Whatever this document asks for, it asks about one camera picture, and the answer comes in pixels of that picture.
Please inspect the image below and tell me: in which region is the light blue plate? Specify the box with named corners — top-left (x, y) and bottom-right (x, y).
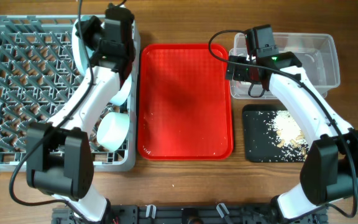
top-left (71, 19), bottom-right (88, 76)

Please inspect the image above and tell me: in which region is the light blue bowl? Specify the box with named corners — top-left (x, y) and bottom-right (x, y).
top-left (109, 74), bottom-right (132, 106)

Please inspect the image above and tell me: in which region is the green bowl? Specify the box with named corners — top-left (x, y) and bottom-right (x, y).
top-left (96, 112), bottom-right (130, 152)

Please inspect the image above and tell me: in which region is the food scraps and rice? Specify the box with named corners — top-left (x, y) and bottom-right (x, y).
top-left (254, 110), bottom-right (309, 162)

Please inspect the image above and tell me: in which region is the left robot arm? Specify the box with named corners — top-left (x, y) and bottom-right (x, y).
top-left (25, 15), bottom-right (139, 223)

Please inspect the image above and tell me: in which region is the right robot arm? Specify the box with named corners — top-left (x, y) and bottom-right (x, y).
top-left (225, 52), bottom-right (358, 223)

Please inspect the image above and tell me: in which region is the grey dishwasher rack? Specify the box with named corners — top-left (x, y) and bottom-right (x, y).
top-left (0, 14), bottom-right (141, 172)

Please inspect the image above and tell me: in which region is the black waste tray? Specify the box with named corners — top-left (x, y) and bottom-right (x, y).
top-left (242, 105), bottom-right (309, 162)

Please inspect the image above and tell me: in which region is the clear plastic bin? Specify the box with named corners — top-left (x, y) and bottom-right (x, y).
top-left (229, 32), bottom-right (341, 100)

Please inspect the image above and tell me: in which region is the red plastic tray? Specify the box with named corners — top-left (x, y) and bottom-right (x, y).
top-left (137, 44), bottom-right (234, 161)

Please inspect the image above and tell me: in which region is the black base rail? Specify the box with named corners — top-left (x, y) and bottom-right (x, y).
top-left (51, 202), bottom-right (328, 224)

